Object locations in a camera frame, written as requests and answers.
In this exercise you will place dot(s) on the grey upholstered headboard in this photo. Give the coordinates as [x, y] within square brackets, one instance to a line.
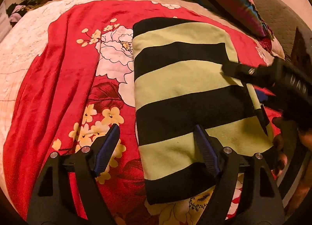
[283, 21]

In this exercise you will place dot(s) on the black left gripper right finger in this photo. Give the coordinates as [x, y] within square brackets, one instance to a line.
[245, 191]

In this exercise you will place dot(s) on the peach white quilt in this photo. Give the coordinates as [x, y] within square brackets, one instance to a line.
[24, 44]

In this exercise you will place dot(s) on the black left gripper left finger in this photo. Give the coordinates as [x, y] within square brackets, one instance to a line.
[52, 201]

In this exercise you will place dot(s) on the dark clothes pile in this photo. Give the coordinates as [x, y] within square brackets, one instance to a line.
[17, 10]

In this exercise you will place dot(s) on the multicoloured striped pillow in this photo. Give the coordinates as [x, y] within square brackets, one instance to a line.
[245, 12]

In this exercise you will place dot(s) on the red floral blanket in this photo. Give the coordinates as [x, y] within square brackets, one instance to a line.
[112, 101]

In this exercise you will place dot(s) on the green black striped garment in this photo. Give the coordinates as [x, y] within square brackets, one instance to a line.
[178, 84]

